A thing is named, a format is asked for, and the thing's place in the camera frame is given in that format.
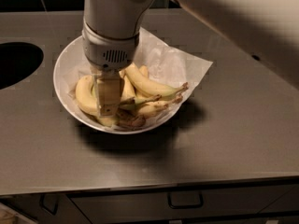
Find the top right yellow banana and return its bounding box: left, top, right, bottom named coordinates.
left=124, top=63, right=188, bottom=98

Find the grey drawer front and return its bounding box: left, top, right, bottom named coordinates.
left=71, top=185, right=299, bottom=224

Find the round black sink hole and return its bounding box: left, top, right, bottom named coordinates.
left=0, top=42, right=44, bottom=89

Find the white paper liner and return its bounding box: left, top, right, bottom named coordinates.
left=64, top=27, right=214, bottom=133

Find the middle yellow banana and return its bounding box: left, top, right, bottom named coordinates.
left=120, top=76, right=161, bottom=110

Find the left front yellow banana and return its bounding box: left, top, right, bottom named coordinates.
left=75, top=75, right=98, bottom=116

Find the yellow banana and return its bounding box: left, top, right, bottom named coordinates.
left=124, top=63, right=188, bottom=98
left=75, top=75, right=98, bottom=116
left=120, top=76, right=161, bottom=110

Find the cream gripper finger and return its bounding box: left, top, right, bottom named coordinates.
left=92, top=68, right=121, bottom=117

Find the black drawer handle centre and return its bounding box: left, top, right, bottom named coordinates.
left=167, top=190, right=204, bottom=209

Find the lower right short banana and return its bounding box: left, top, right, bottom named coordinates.
left=131, top=94, right=183, bottom=119

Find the black drawer handle left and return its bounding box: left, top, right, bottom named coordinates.
left=39, top=194, right=59, bottom=216

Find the white bowl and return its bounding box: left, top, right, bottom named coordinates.
left=53, top=36, right=182, bottom=134

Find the black drawer handle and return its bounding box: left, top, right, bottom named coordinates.
left=167, top=190, right=204, bottom=209
left=39, top=194, right=59, bottom=216

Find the small banana far right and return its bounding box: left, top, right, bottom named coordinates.
left=135, top=64, right=150, bottom=99

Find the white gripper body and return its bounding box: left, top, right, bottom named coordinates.
left=82, top=16, right=140, bottom=71

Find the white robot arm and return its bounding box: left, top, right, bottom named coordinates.
left=82, top=0, right=299, bottom=116

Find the bottom banana with brown stem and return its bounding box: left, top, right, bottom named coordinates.
left=96, top=109, right=146, bottom=129

